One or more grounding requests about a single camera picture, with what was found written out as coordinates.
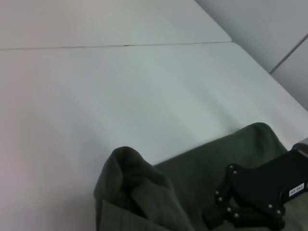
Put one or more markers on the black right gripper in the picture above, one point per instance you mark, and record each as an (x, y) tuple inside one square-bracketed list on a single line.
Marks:
[(264, 183)]

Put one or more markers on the dark green FREE! t-shirt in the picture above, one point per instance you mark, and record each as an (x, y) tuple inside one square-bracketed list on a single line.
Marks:
[(168, 192)]

